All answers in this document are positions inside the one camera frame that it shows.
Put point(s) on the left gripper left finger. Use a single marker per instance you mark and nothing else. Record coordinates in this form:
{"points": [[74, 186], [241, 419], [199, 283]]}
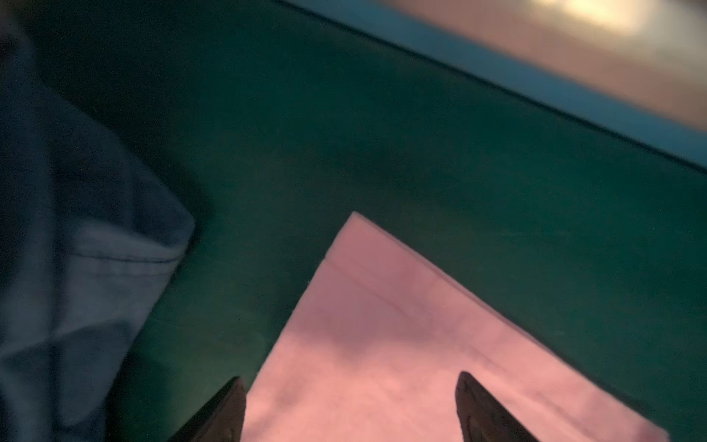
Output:
{"points": [[221, 419]]}

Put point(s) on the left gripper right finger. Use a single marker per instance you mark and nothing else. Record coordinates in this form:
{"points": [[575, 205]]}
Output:
{"points": [[482, 417]]}

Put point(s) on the pink t-shirt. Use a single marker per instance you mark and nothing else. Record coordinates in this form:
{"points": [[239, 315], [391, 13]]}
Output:
{"points": [[373, 350]]}

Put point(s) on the folded blue-grey t-shirt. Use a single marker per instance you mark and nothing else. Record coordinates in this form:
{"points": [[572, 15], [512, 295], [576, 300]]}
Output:
{"points": [[90, 238]]}

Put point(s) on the aluminium frame back bar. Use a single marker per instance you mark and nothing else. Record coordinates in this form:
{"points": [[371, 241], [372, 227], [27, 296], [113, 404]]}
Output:
{"points": [[635, 68]]}

